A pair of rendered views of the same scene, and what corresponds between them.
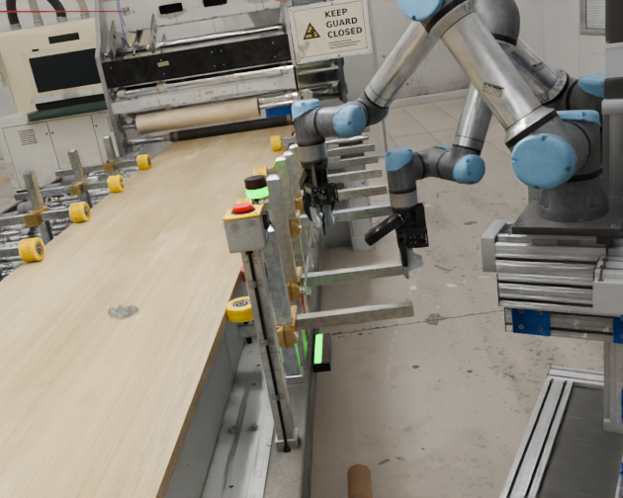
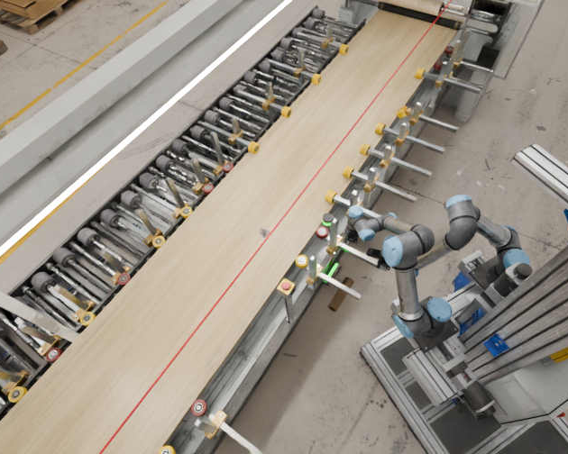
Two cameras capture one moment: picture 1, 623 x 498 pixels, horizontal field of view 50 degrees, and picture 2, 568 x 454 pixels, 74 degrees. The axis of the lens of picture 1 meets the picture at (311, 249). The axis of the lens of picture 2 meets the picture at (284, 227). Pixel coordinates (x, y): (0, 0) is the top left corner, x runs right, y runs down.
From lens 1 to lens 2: 162 cm
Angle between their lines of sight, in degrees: 46
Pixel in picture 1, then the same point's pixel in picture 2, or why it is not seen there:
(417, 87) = not seen: outside the picture
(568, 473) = (407, 345)
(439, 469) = (380, 295)
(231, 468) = (277, 306)
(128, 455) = (232, 325)
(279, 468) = (282, 328)
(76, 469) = (218, 322)
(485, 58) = (401, 289)
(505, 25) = (456, 244)
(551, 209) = not seen: hidden behind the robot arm
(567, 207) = not seen: hidden behind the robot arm
